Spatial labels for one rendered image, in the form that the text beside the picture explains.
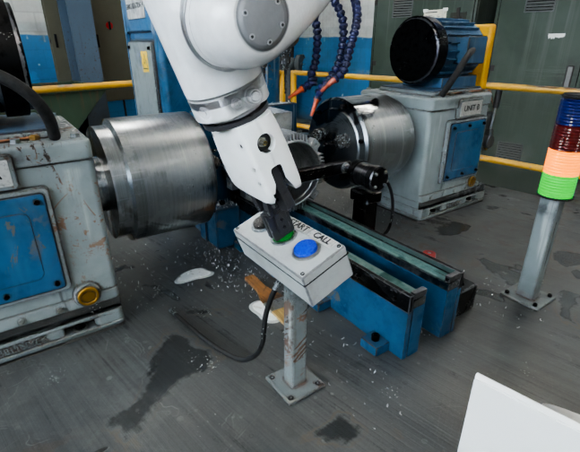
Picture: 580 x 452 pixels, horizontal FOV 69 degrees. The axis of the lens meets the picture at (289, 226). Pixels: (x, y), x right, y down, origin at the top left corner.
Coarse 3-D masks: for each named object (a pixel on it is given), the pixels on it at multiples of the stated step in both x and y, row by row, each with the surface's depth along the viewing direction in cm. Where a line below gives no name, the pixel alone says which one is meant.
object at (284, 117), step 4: (268, 108) 110; (272, 108) 108; (272, 112) 109; (276, 112) 107; (280, 112) 101; (284, 112) 101; (288, 112) 102; (276, 116) 100; (280, 116) 101; (284, 116) 101; (288, 116) 102; (276, 120) 100; (280, 120) 101; (284, 120) 102; (288, 120) 102; (280, 124) 101; (284, 124) 102; (288, 124) 103; (288, 128) 103
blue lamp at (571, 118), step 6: (564, 102) 73; (570, 102) 72; (576, 102) 72; (558, 108) 75; (564, 108) 74; (570, 108) 73; (576, 108) 72; (558, 114) 75; (564, 114) 74; (570, 114) 73; (576, 114) 72; (558, 120) 75; (564, 120) 74; (570, 120) 73; (576, 120) 73; (576, 126) 73
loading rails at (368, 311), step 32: (320, 224) 100; (352, 224) 95; (352, 256) 82; (384, 256) 85; (416, 256) 82; (352, 288) 79; (384, 288) 72; (416, 288) 79; (448, 288) 73; (352, 320) 81; (384, 320) 74; (416, 320) 70; (448, 320) 77
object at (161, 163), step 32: (96, 128) 79; (128, 128) 78; (160, 128) 81; (192, 128) 84; (96, 160) 81; (128, 160) 75; (160, 160) 78; (192, 160) 81; (128, 192) 77; (160, 192) 79; (192, 192) 83; (128, 224) 80; (160, 224) 83; (192, 224) 90
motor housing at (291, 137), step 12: (288, 132) 97; (288, 144) 109; (300, 144) 102; (300, 156) 107; (312, 156) 103; (300, 168) 109; (312, 180) 105; (300, 192) 106; (312, 192) 104; (300, 204) 104
